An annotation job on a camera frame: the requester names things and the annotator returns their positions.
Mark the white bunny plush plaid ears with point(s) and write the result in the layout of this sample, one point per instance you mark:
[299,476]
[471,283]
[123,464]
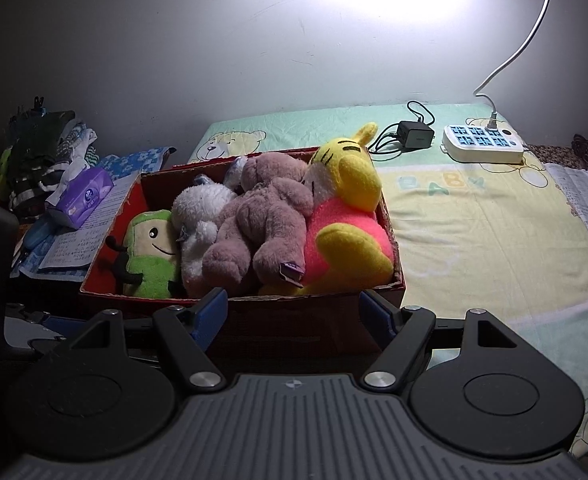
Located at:
[194,214]

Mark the purple tissue pack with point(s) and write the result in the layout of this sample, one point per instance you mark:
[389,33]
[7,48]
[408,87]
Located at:
[81,197]

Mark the handwritten notebook left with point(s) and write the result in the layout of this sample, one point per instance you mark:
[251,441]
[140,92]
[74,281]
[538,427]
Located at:
[76,249]

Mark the green bean plush toy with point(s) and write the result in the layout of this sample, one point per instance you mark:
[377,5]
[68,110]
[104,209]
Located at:
[147,264]

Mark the white power strip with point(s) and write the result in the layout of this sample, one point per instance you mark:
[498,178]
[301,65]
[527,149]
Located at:
[482,145]

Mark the pink teddy bear plush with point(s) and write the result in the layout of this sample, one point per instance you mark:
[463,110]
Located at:
[263,230]

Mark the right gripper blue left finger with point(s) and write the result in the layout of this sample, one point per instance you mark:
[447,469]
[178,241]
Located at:
[207,317]

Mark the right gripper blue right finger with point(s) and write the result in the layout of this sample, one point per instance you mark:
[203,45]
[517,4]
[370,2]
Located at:
[378,316]

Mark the white fluffy bunny plush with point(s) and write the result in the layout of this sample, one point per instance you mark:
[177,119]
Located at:
[233,175]

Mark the striped clothes pile left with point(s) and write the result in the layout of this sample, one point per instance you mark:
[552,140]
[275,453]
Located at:
[38,149]

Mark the black power adapter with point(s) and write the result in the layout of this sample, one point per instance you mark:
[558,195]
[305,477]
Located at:
[413,136]

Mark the yellow tiger plush toy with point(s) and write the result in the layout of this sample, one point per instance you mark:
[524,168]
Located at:
[346,249]

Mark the red cardboard box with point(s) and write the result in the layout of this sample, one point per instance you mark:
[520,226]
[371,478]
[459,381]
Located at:
[271,223]

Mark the handwritten paper notebook right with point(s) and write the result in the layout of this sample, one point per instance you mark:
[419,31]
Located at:
[574,184]

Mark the bear print bed sheet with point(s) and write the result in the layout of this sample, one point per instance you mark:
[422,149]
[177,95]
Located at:
[502,238]

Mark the floral cloth covered side table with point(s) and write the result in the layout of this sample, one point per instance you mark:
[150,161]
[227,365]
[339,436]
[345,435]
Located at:
[584,189]

